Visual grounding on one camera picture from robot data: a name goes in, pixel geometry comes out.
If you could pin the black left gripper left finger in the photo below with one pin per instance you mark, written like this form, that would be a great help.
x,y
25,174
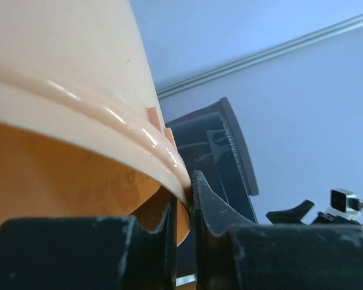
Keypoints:
x,y
88,252

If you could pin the grey mesh bin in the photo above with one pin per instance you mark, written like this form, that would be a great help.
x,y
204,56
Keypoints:
x,y
211,140

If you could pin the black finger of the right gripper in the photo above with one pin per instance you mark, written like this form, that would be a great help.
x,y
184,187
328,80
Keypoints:
x,y
291,216

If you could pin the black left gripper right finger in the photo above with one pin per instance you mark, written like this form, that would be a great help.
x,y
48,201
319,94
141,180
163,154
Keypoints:
x,y
235,253

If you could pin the peach plastic bucket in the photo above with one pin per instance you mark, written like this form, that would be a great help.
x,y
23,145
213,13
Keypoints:
x,y
81,129

